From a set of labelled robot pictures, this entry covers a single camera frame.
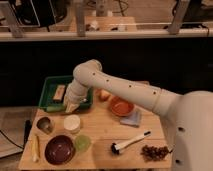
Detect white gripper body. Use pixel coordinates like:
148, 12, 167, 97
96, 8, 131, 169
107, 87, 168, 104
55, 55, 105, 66
63, 88, 86, 106

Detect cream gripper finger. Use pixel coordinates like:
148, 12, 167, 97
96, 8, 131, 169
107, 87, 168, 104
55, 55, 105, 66
69, 103, 80, 113
65, 103, 72, 113

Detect green pepper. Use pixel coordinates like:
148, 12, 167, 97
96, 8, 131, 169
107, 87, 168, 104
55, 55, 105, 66
46, 105, 66, 113

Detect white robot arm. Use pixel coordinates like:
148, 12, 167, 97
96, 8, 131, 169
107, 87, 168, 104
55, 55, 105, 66
64, 60, 213, 171

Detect metal cup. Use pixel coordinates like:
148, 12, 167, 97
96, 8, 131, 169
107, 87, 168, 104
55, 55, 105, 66
36, 117, 53, 134

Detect green plastic cup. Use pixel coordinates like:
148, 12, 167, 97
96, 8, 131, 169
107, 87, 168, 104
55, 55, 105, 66
74, 135, 91, 152

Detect tan wooden block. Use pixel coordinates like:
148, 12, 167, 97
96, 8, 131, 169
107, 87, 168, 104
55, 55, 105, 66
53, 85, 65, 101

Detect white round container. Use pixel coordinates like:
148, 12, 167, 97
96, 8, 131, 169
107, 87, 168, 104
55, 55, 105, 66
63, 115, 81, 133

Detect green plastic tray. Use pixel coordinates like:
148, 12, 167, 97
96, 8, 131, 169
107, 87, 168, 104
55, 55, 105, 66
38, 75, 94, 112

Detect small yellow onion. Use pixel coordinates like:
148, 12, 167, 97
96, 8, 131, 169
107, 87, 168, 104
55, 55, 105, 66
99, 90, 111, 101

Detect dark red bowl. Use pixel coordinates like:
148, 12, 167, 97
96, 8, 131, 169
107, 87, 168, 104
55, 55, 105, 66
44, 135, 75, 165

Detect yellow corn cob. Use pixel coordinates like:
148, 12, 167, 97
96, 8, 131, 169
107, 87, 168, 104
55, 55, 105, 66
32, 135, 40, 162

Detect wooden cutting board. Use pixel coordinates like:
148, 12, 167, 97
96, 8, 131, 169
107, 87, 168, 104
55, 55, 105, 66
18, 90, 171, 170

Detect black and white brush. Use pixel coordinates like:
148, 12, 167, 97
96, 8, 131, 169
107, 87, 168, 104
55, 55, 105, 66
111, 131, 151, 155

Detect blue grey cloth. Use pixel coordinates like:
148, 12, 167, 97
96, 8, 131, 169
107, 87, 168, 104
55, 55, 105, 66
120, 109, 141, 127

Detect black box device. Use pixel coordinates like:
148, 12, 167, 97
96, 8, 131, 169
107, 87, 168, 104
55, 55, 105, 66
11, 0, 67, 27

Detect brown dried chili pile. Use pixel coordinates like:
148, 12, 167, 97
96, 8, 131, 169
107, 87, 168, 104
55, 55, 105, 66
141, 145, 169, 162

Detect metal frame rail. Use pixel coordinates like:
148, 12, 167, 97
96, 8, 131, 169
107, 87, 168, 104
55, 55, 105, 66
0, 28, 213, 42

